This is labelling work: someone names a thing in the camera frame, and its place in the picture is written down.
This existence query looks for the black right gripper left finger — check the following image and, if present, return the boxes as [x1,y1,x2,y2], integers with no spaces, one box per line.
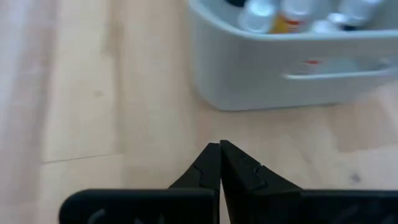
[58,142,221,224]

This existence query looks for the small dark green dropper bottle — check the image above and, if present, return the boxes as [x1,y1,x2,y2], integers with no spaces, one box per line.
[238,0,277,34]

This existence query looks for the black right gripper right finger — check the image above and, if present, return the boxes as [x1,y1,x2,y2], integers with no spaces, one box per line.
[220,139,398,224]

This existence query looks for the white plastic bin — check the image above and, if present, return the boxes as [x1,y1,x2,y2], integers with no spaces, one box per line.
[186,0,398,112]

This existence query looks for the small black dropper bottle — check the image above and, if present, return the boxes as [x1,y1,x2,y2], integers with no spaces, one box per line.
[337,0,385,32]

